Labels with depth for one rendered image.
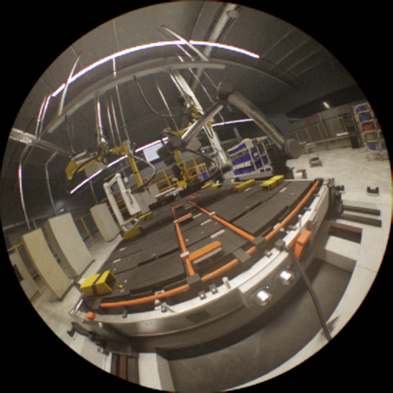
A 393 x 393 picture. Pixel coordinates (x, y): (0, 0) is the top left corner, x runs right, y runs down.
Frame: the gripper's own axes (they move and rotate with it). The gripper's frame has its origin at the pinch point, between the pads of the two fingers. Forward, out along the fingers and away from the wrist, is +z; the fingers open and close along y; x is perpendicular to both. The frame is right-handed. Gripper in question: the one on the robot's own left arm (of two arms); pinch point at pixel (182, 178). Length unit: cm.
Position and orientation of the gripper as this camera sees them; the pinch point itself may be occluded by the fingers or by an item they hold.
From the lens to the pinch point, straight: 121.1
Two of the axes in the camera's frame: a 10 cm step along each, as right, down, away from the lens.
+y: 8.4, -5.3, -1.0
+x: -1.8, -4.5, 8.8
